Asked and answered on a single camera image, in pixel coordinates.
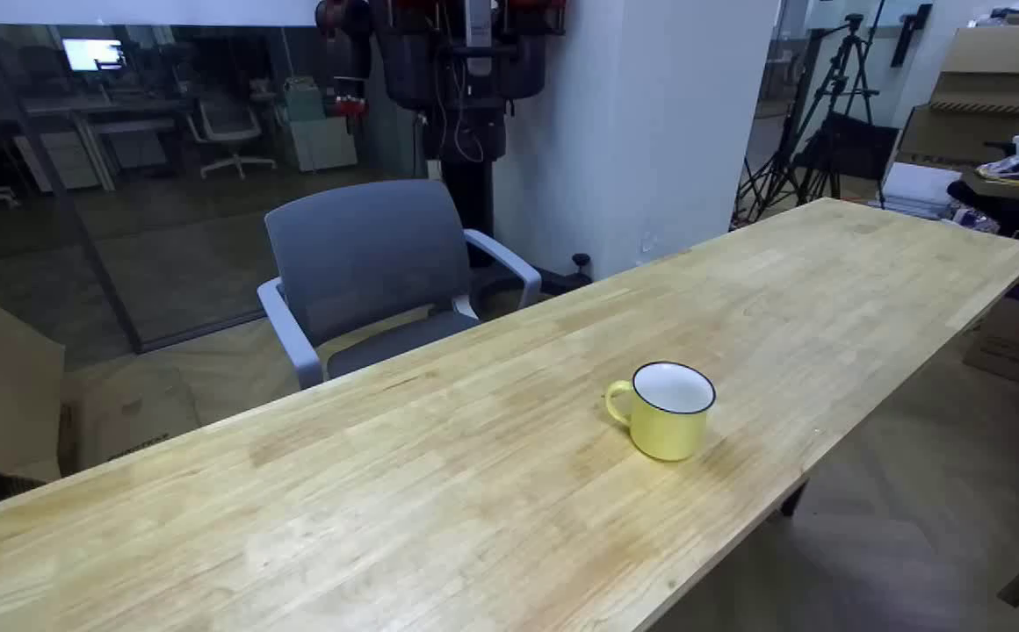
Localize stacked cardboard boxes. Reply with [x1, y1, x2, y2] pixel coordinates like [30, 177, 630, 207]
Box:
[894, 25, 1019, 169]

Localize red black robot on stand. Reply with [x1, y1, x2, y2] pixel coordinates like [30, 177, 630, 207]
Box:
[314, 0, 596, 298]

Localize black camera tripod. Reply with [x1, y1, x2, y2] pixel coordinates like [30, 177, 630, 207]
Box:
[730, 13, 894, 230]

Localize yellow enamel mug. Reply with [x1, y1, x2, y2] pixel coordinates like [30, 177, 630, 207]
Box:
[600, 363, 717, 463]

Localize grey office chair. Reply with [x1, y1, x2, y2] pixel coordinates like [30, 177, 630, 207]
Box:
[257, 178, 542, 389]

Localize cardboard box near chair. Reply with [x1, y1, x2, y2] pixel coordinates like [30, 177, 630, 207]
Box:
[0, 308, 61, 480]

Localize white office chair behind glass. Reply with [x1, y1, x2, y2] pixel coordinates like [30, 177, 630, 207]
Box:
[187, 98, 273, 178]

